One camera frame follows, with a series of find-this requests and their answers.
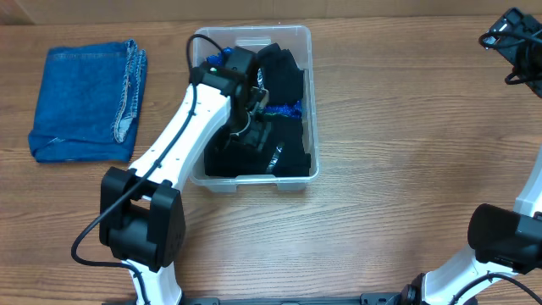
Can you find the large black garment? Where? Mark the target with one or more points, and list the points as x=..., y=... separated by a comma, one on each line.
x=291, y=160

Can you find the small black garment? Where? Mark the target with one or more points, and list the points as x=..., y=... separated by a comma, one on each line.
x=283, y=76
x=230, y=156

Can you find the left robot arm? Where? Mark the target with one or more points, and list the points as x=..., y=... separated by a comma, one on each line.
x=143, y=222

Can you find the blue denim jeans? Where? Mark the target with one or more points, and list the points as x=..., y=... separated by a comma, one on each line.
x=89, y=103

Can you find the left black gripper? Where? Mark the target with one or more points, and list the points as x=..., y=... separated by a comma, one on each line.
x=251, y=138

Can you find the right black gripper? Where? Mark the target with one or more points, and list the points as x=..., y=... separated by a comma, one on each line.
x=512, y=32

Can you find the clear plastic storage bin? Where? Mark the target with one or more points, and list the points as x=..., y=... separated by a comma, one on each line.
x=297, y=39

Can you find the blue sequin fabric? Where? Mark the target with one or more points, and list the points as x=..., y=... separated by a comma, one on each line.
x=283, y=110

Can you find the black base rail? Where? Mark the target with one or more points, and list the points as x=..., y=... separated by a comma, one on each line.
x=369, y=298

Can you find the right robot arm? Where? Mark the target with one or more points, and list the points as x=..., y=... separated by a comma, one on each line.
x=500, y=243

